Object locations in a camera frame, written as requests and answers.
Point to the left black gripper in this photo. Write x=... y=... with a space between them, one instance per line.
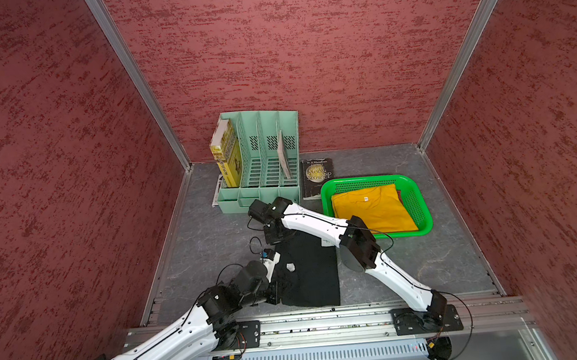
x=275 y=293

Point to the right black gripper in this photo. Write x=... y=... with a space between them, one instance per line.
x=270 y=238

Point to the black t-shirt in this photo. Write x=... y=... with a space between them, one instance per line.
x=306 y=273

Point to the yellow t-shirt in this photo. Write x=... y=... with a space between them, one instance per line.
x=379 y=207

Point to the green plastic basket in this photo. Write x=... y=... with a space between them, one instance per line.
x=406 y=189

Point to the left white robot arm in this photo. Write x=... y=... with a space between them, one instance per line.
x=210 y=322

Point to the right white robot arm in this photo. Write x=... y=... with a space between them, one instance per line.
x=358 y=249

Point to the paper under organizer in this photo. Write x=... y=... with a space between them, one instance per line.
x=217 y=191

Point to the thin grey book in organizer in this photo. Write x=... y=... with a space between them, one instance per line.
x=283 y=160

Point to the black book with gold cover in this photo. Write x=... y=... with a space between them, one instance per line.
x=314 y=175

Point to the mint green file organizer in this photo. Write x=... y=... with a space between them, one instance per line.
x=262 y=177

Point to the yellow book in organizer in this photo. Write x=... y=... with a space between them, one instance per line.
x=225 y=147

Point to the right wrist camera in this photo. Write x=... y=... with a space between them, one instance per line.
x=268 y=213

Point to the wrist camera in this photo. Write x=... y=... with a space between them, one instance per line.
x=270 y=258
x=268 y=213

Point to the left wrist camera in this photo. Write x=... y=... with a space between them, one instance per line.
x=270 y=258

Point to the aluminium front rail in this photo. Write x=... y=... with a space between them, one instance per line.
x=372 y=322

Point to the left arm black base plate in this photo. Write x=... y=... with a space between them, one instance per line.
x=240 y=335

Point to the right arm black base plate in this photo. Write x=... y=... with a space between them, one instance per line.
x=410 y=322

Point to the left aluminium corner post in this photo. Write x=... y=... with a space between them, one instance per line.
x=109 y=28

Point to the aluminium corner post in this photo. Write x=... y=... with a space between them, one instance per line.
x=109 y=28
x=474 y=32

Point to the right aluminium corner post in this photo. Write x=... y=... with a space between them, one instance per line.
x=474 y=32

